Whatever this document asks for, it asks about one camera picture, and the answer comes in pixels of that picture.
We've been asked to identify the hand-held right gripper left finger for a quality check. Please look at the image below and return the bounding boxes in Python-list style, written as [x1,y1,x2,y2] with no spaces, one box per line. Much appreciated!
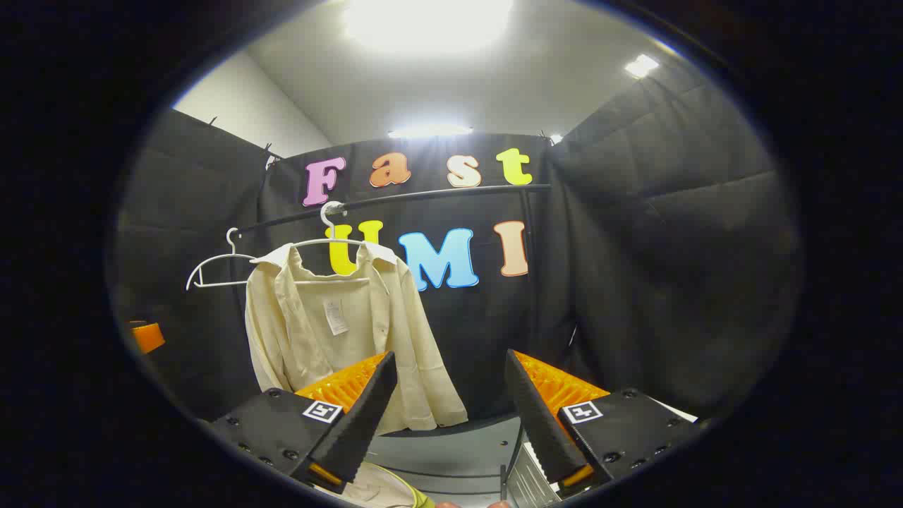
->
[208,351,399,495]

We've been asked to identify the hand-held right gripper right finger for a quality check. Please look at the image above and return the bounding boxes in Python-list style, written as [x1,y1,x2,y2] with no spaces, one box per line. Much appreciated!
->
[504,349,706,498]

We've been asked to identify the yellow-green laundry hamper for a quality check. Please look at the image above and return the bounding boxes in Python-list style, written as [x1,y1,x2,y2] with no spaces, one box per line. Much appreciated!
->
[314,462,437,508]

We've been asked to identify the cream button shirt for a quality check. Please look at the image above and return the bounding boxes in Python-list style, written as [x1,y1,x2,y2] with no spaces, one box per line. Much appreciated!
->
[245,242,468,433]

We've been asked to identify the small white clothes hanger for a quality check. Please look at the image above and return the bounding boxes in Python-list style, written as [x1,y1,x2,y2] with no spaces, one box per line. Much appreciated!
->
[186,227,258,291]

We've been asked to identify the large white clothes hanger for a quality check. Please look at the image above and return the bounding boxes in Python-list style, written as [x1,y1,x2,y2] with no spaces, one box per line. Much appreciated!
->
[286,201,392,286]

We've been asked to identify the black clothes rack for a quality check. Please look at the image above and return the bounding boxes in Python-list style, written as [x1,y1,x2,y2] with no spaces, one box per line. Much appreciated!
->
[236,183,552,502]

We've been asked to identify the grey ribbed metal plate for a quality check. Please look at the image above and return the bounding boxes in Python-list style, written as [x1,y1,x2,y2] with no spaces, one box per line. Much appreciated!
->
[504,443,565,507]

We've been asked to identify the white floor sheet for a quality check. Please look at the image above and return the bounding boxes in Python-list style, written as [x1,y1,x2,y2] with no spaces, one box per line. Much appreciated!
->
[649,399,699,424]

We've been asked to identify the black backdrop cloth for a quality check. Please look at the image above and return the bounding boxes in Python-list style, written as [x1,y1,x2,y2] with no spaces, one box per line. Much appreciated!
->
[113,67,801,424]

